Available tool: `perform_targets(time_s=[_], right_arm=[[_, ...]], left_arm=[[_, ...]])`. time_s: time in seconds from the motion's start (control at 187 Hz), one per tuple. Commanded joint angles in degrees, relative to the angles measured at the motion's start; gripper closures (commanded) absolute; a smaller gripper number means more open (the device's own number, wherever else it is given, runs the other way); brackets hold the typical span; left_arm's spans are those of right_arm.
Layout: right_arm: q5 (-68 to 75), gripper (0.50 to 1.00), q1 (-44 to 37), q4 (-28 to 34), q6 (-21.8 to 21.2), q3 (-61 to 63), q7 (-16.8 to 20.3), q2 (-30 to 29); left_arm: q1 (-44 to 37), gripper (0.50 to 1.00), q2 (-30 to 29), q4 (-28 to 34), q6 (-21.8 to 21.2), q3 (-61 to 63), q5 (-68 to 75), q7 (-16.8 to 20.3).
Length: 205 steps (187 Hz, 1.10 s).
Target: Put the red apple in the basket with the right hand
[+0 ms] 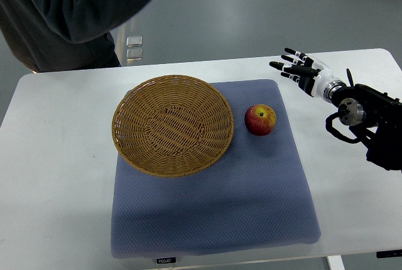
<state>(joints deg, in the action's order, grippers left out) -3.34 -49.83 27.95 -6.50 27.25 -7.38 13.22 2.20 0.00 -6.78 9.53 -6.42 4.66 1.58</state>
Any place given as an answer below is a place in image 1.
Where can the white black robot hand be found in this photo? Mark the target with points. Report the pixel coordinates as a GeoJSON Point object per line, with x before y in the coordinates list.
{"type": "Point", "coordinates": [310, 74]}

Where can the red apple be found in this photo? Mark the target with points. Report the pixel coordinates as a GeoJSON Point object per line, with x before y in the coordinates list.
{"type": "Point", "coordinates": [260, 119]}

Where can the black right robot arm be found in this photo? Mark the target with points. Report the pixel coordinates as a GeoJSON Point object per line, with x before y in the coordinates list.
{"type": "Point", "coordinates": [365, 115]}

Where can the brown wicker basket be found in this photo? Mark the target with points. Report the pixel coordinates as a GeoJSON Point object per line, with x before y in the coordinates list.
{"type": "Point", "coordinates": [172, 126]}

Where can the blue-grey padded mat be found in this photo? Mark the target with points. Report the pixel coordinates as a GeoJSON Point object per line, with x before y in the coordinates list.
{"type": "Point", "coordinates": [255, 196]}

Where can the upper floor marker tile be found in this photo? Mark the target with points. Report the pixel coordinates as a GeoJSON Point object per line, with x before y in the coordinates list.
{"type": "Point", "coordinates": [132, 41]}

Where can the floor marker tile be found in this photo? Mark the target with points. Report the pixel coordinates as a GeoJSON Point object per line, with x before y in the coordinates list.
{"type": "Point", "coordinates": [132, 41]}
{"type": "Point", "coordinates": [133, 54]}

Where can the lower floor marker tile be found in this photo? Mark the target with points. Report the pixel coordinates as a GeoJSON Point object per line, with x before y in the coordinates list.
{"type": "Point", "coordinates": [133, 54]}

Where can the white table leg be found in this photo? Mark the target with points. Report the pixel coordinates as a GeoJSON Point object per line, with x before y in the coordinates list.
{"type": "Point", "coordinates": [335, 262]}

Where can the black table control panel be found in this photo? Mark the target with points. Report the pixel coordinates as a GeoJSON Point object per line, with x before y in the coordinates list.
{"type": "Point", "coordinates": [389, 254]}

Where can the black table label tag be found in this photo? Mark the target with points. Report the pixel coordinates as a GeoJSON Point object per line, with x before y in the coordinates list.
{"type": "Point", "coordinates": [167, 260]}

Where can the person in dark sweater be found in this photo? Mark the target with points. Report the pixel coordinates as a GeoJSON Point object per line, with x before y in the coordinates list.
{"type": "Point", "coordinates": [65, 35]}

